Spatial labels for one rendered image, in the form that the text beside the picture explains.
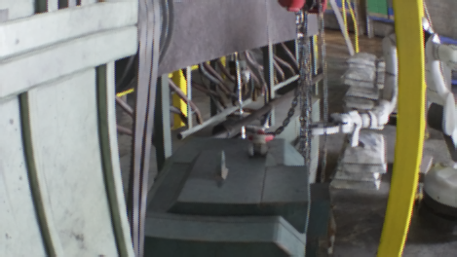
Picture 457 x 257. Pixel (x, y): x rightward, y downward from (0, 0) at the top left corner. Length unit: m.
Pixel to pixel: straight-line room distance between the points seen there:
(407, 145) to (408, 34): 0.34
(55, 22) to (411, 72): 1.03
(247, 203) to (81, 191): 0.51
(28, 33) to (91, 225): 0.34
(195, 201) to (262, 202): 0.15
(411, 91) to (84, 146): 0.95
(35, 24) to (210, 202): 0.71
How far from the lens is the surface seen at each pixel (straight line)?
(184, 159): 1.52
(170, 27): 0.87
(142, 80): 0.81
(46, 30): 0.60
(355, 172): 3.50
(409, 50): 1.36
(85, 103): 0.71
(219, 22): 2.13
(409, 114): 1.39
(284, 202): 1.13
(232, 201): 1.14
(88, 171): 0.74
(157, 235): 1.07
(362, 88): 5.26
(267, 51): 2.66
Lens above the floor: 1.33
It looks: 16 degrees down
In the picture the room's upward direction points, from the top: 2 degrees counter-clockwise
